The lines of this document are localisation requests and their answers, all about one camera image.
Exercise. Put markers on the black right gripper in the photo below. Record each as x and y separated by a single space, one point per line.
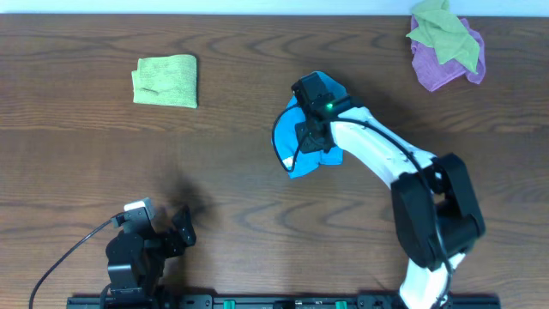
304 143

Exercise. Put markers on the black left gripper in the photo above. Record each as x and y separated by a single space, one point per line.
178 245

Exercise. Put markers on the blue microfiber cloth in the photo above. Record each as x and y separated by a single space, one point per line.
286 139

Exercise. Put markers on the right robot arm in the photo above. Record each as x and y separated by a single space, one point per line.
437 215

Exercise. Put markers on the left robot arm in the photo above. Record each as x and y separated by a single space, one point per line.
137 256

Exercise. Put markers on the purple crumpled cloth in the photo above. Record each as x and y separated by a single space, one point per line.
432 75

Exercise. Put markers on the folded green cloth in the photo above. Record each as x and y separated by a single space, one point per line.
166 81

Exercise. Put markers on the olive green crumpled cloth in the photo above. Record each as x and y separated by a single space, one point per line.
438 28

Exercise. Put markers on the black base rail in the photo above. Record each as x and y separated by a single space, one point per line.
362 301

